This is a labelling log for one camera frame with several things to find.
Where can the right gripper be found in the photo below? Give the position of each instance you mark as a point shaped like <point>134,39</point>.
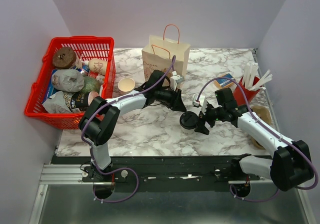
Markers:
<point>201,127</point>

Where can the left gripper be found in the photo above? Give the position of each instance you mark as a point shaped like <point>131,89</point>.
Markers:
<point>178,104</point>

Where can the white paper coffee cup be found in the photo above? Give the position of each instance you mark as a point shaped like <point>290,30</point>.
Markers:
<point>188,131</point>

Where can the black coffee cup lid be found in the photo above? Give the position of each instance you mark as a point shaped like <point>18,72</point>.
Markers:
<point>188,120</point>

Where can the paper takeout bag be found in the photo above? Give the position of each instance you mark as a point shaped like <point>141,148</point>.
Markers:
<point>158,53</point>

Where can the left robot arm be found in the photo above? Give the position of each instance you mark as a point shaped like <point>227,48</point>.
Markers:
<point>100,118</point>

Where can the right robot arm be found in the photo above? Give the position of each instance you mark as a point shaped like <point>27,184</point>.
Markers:
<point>290,163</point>

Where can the red straw cup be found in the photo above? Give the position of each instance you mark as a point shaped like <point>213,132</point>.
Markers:
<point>239,96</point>

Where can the blue orange card box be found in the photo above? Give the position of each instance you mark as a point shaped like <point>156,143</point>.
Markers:
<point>224,83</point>

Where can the cardboard cup carrier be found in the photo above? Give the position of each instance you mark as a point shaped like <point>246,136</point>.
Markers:
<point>265,115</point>

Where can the white wrapped straws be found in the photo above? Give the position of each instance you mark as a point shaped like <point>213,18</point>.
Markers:
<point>250,72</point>

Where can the beige printed bottle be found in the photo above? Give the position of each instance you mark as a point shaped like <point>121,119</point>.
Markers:
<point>97,65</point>

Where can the green avocado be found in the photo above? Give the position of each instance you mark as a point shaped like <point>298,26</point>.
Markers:
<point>91,84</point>

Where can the red plastic basket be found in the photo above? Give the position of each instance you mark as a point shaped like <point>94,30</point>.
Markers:
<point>87,47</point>

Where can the black food cup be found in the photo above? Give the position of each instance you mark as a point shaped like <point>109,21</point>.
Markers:
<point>80,101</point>

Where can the grey crumpled bag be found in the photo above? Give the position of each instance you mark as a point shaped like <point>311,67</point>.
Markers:
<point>70,80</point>

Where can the silver snack bag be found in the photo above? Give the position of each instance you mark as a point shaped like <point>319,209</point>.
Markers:
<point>58,102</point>

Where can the blue flat package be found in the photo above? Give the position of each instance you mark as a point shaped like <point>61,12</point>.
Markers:
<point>50,88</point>

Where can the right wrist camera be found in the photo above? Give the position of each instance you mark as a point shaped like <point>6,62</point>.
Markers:
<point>200,101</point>

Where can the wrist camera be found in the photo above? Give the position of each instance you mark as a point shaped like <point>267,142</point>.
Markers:
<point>176,80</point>
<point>200,101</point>

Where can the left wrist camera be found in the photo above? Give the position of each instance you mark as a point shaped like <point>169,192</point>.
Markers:
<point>176,80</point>

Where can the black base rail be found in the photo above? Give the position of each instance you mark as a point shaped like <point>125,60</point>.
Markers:
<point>159,174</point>

